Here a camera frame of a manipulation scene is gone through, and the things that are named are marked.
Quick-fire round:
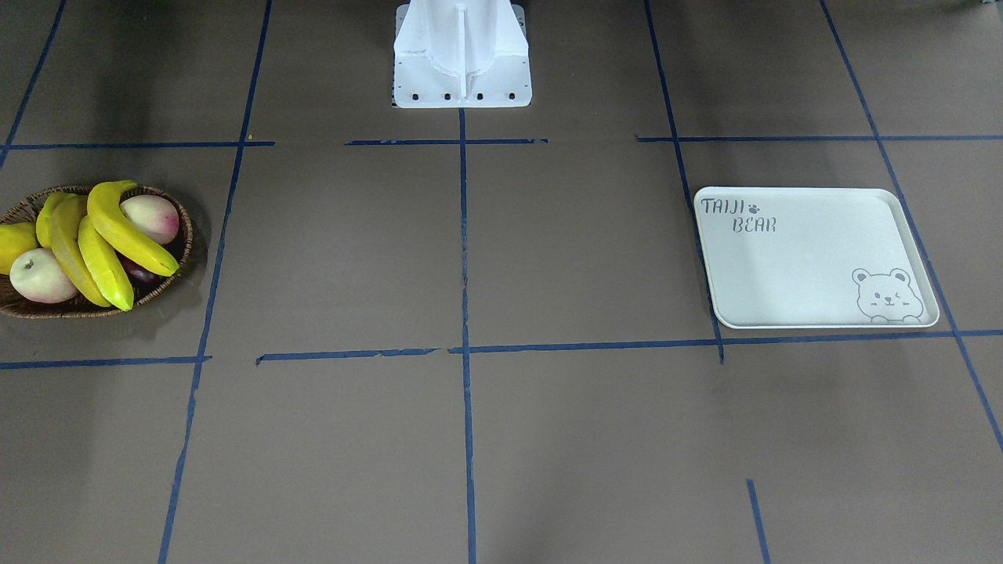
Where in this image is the yellow banana top long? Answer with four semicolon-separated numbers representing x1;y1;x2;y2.
87;181;179;277

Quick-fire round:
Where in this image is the white bear print tray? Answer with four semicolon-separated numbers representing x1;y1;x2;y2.
693;186;941;330

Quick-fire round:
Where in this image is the pink peach rear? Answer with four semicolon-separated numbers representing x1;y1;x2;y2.
121;195;180;246

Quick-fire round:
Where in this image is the pink peach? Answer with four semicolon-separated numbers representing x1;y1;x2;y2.
121;195;180;246
9;248;79;304

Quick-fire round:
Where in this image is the yellow banana front short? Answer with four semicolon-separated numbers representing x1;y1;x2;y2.
78;215;135;312

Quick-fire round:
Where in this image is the yellow banana middle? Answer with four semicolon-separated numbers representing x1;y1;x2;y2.
48;195;111;308

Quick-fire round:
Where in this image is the greenish yellow banana back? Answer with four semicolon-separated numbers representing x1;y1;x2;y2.
35;192;78;249

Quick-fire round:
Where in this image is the pink peach front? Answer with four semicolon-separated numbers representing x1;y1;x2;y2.
9;248;79;304

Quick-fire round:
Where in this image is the yellow pear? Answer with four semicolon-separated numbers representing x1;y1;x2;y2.
0;221;39;276

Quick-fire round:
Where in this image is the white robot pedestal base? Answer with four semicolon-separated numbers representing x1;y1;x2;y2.
392;1;533;108

